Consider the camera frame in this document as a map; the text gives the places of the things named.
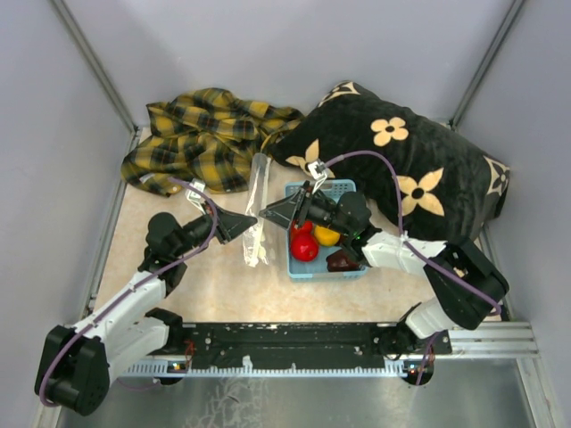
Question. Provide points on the large dark red fruit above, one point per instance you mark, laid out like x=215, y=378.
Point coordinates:
x=340, y=262

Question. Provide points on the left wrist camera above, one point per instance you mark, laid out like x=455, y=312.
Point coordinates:
x=194, y=195

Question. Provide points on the clear zip top bag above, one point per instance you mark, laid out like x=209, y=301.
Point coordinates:
x=255, y=245

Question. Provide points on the red wax apple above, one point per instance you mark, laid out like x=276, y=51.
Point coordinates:
x=300, y=228

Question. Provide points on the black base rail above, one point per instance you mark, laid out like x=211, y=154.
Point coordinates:
x=303, y=346

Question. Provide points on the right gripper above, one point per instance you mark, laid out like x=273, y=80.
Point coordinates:
x=293, y=208

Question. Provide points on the orange yellow fruit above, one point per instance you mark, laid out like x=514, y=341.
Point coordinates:
x=326, y=237

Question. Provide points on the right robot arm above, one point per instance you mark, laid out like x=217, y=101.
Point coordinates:
x=467, y=286

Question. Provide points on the yellow plaid shirt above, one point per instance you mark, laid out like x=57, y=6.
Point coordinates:
x=207, y=134

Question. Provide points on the light blue plastic basket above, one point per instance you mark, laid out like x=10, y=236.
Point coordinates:
x=316, y=270

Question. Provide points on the black floral pillow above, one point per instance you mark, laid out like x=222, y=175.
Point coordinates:
x=422, y=175

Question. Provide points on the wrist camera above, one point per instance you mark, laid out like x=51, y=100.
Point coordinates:
x=320, y=173
x=194, y=195

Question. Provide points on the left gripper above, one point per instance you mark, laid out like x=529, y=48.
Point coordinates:
x=229, y=225

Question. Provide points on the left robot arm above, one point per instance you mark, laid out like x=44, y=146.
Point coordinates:
x=79, y=363

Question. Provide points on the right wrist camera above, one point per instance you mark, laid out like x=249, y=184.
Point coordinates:
x=320, y=173

